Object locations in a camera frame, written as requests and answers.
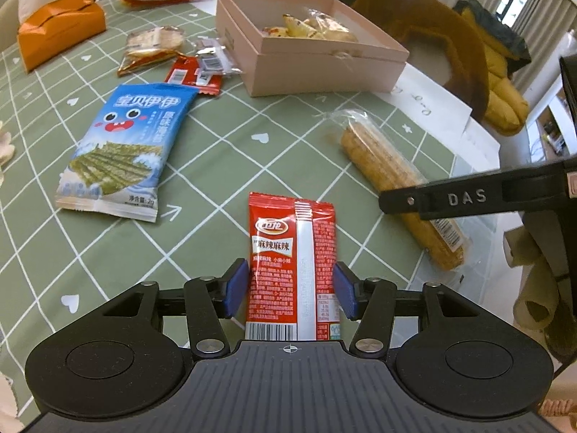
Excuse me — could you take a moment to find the round rice cracker packet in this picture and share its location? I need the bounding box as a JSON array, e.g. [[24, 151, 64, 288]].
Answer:
[[116, 26, 185, 76]]

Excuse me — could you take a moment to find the long cracker stick packet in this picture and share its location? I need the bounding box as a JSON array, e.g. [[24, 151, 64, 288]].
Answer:
[[327, 110, 467, 271]]

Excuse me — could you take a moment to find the cream illustrated tote bag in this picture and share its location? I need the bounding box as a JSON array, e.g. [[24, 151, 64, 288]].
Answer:
[[0, 121, 16, 186]]

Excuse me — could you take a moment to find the red spicy strip packet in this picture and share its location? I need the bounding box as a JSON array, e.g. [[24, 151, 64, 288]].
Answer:
[[246, 192, 340, 341]]

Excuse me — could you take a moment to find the small red snack packet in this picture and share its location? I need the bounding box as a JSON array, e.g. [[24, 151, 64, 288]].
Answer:
[[164, 56, 223, 97]]

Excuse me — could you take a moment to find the green grid tablecloth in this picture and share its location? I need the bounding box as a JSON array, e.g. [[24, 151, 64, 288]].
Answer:
[[1, 1, 472, 423]]

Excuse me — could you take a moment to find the blue seaweed snack packet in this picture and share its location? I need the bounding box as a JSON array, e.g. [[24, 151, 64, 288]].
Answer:
[[55, 83, 199, 223]]

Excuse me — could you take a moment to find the pink cardboard box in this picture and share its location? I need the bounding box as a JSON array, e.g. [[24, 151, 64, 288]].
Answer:
[[216, 0, 409, 97]]

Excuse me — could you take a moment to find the right hand in brown sleeve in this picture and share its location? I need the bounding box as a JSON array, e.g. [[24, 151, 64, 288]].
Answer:
[[503, 211, 576, 364]]

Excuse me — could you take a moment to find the clear small candy packet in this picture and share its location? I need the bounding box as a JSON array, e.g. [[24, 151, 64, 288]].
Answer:
[[193, 37, 243, 76]]

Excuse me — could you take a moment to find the round bread bun packet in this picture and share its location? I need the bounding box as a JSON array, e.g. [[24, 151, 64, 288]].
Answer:
[[261, 8, 358, 43]]

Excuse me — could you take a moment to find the orange tissue box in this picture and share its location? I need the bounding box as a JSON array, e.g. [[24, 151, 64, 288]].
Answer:
[[18, 0, 107, 73]]

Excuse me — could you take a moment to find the yellow jacket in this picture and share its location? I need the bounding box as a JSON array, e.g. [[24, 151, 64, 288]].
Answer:
[[453, 0, 532, 136]]

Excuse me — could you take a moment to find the white paper sheet lower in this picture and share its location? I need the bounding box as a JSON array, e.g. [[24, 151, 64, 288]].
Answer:
[[450, 117, 501, 172]]

